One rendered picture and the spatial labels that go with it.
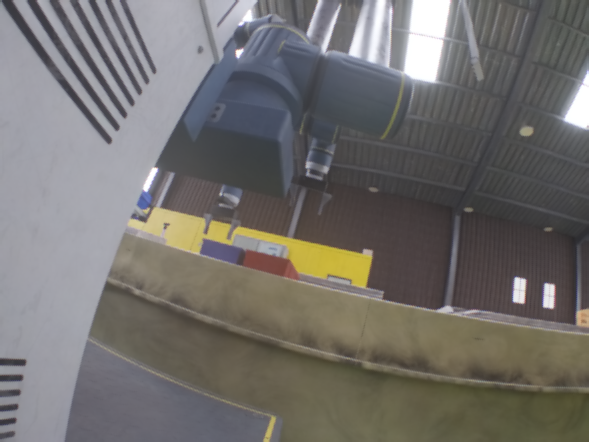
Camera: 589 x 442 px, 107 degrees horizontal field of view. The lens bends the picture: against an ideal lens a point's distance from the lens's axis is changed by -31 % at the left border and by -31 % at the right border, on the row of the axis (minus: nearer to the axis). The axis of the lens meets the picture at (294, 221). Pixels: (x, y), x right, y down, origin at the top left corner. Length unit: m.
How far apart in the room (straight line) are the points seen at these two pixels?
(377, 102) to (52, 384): 0.79
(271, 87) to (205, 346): 0.96
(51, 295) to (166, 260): 1.19
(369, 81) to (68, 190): 0.70
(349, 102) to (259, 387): 0.99
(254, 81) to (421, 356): 1.03
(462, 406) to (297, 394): 0.62
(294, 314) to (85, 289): 0.98
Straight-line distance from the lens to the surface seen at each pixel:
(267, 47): 0.83
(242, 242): 4.17
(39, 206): 0.23
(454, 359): 1.25
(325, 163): 1.40
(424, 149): 12.99
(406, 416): 1.23
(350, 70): 0.81
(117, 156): 0.28
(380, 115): 0.81
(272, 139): 0.59
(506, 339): 1.35
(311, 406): 1.20
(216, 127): 0.63
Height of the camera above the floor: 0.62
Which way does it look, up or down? 20 degrees up
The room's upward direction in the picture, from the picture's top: 17 degrees clockwise
